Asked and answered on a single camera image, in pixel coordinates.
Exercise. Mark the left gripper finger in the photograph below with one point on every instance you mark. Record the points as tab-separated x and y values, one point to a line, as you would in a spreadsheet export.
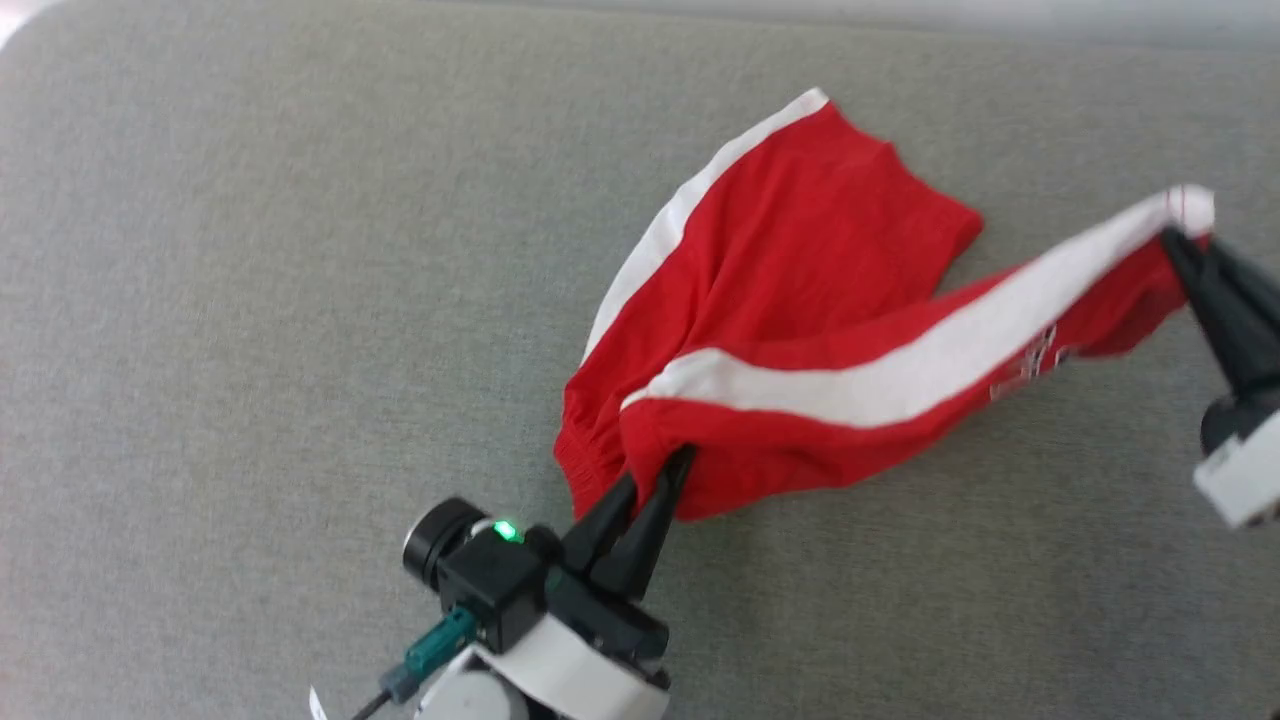
605	525
645	540

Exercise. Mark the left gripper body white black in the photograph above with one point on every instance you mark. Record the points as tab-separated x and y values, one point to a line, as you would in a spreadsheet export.
600	650

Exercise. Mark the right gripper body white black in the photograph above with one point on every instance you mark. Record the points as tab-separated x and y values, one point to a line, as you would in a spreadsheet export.
1245	470

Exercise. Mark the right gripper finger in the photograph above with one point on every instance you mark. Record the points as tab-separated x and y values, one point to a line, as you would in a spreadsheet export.
1255	310
1215	320

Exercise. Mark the red shorts with white stripes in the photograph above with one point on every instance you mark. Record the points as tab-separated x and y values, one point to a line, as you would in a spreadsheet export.
800	260

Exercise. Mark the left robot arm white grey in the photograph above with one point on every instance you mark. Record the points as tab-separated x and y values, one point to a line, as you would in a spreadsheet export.
470	700

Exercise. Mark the grey fabric sofa cushion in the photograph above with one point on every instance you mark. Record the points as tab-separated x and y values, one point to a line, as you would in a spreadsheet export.
200	300

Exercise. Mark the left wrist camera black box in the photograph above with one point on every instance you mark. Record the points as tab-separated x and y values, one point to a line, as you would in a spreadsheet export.
495	585

